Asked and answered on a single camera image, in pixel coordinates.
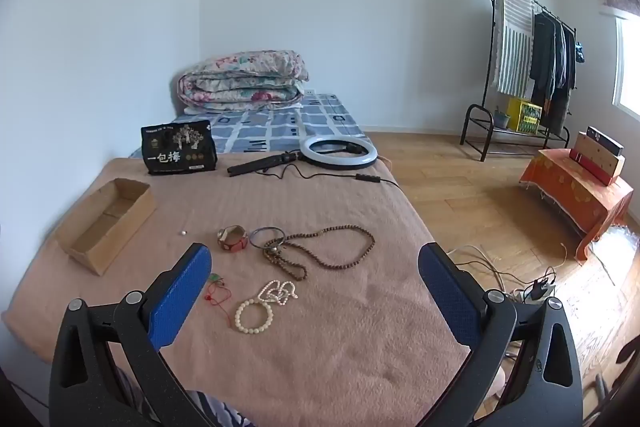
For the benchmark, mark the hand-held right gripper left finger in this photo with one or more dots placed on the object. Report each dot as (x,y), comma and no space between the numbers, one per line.
(175,297)

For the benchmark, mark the dark flat box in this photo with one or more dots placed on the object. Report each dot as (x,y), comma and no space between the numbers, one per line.
(605,139)

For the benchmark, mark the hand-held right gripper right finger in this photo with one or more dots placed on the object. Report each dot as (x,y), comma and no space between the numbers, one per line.
(447,294)

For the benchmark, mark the striped cloth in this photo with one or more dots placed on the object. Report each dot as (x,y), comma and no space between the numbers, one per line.
(220,412)

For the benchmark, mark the black printed snack bag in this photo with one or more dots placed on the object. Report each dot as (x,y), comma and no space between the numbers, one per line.
(177,152)

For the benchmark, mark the blue plaid bed sheet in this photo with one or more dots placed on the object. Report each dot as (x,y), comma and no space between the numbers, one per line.
(255,132)

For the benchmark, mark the thin metal bangle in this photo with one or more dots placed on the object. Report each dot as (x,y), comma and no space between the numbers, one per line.
(251,238)

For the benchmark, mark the red wristwatch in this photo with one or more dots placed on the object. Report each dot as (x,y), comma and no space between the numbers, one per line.
(239,241)

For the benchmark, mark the folded floral quilt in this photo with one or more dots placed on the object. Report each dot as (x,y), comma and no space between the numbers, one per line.
(240,79)

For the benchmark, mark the orange cloth covered table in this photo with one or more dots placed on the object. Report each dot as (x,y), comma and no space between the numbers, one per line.
(570,192)

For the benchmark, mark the tan cardboard gift box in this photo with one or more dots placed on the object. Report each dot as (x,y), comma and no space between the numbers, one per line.
(600,159)

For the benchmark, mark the striped hanging towel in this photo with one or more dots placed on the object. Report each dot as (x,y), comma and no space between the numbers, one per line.
(515,47)

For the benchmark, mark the dark hanging clothes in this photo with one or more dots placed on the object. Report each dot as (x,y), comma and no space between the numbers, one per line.
(547,62)

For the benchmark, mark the red flat box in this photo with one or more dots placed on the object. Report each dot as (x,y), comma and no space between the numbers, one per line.
(595,174)

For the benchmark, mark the brown fleece blanket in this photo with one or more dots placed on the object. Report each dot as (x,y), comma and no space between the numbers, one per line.
(325,357)

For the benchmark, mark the black metal clothes rack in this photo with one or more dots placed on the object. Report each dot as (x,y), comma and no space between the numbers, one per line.
(475,127)

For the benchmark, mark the black folded tripod stand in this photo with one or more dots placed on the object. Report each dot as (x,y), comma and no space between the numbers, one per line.
(255,165)

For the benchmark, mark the yellow plastic crate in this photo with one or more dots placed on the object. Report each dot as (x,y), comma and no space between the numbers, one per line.
(524,116)

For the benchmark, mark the window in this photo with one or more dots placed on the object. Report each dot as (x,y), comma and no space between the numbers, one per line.
(629,67)

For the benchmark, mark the power strip with charger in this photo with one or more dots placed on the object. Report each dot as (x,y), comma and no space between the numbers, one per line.
(539,289)

